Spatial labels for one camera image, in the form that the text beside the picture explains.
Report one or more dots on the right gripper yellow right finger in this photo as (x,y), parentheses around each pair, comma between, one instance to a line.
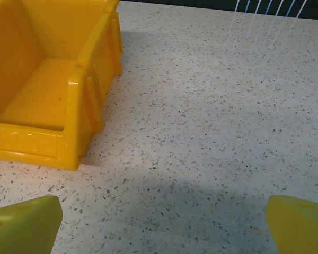
(299,227)

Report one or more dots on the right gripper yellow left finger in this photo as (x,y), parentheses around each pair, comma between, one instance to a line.
(21,227)

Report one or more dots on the yellow plastic bin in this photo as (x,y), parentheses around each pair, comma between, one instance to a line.
(42,92)

